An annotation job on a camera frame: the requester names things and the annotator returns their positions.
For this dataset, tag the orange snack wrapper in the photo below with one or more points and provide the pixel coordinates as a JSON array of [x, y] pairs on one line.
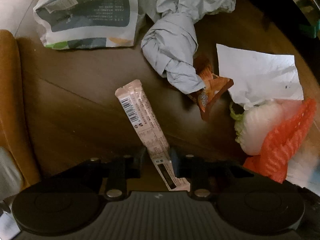
[[215, 86]]

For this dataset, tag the red foam net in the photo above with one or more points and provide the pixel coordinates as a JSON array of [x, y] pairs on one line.
[[282, 143]]

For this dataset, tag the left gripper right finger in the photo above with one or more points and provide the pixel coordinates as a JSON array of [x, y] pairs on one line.
[[195, 170]]

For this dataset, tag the grey paper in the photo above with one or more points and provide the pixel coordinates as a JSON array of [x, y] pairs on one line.
[[170, 44]]

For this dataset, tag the white green snack bag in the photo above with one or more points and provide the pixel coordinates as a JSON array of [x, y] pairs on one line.
[[88, 24]]

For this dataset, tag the pink stick sachet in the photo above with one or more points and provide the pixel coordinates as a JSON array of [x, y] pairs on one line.
[[139, 112]]

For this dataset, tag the pink foam net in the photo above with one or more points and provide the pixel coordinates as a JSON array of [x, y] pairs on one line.
[[290, 107]]

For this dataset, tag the white paper sheet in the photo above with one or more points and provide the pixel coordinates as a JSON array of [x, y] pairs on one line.
[[259, 77]]

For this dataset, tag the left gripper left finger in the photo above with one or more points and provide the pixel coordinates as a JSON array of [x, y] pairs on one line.
[[127, 164]]

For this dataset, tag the white foam fruit net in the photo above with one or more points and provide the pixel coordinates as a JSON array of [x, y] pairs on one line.
[[253, 125]]

